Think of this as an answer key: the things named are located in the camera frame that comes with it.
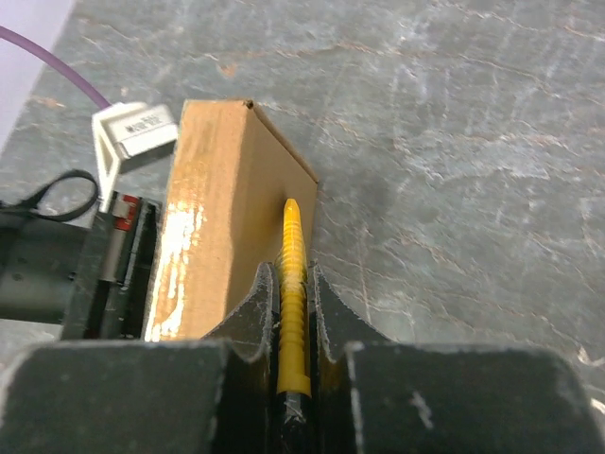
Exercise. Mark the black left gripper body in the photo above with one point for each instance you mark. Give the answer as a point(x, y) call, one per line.
point(109, 296)

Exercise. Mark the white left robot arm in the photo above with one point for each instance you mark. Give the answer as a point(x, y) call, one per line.
point(40, 252)

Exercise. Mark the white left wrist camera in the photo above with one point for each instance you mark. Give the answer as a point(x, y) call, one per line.
point(128, 136)

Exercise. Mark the yellow utility knife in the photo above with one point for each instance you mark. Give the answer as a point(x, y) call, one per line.
point(293, 427)

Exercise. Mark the brown cardboard express box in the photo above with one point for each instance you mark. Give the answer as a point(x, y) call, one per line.
point(232, 174)

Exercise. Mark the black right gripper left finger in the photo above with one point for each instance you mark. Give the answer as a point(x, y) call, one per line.
point(211, 395)

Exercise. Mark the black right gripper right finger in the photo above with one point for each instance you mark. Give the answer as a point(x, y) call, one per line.
point(374, 395)

